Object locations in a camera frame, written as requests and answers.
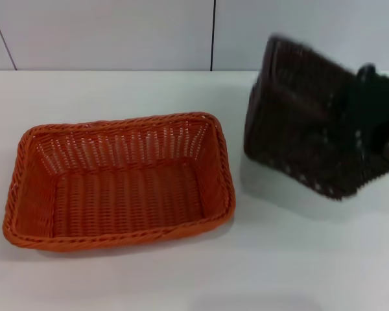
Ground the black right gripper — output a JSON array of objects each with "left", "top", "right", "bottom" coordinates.
[{"left": 353, "top": 64, "right": 389, "bottom": 153}]

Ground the dark brown woven plastic basket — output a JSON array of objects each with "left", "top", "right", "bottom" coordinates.
[{"left": 242, "top": 34, "right": 389, "bottom": 203}]

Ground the orange woven plastic basket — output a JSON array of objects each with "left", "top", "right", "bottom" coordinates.
[{"left": 2, "top": 111, "right": 237, "bottom": 257}]

